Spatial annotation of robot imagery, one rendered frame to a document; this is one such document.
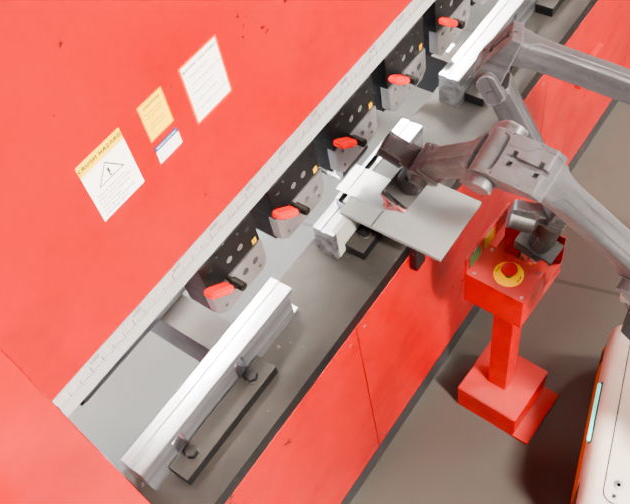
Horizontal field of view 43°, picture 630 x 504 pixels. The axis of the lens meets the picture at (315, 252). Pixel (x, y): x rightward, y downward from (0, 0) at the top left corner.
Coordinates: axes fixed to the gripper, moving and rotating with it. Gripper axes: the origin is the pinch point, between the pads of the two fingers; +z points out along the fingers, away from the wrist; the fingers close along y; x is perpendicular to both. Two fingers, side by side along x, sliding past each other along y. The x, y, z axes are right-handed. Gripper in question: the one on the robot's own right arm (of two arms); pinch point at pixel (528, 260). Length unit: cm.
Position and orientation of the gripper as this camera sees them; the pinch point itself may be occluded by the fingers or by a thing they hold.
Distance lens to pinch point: 207.4
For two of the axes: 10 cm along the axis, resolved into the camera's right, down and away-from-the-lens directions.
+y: -7.9, -5.6, 2.3
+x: -6.1, 6.9, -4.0
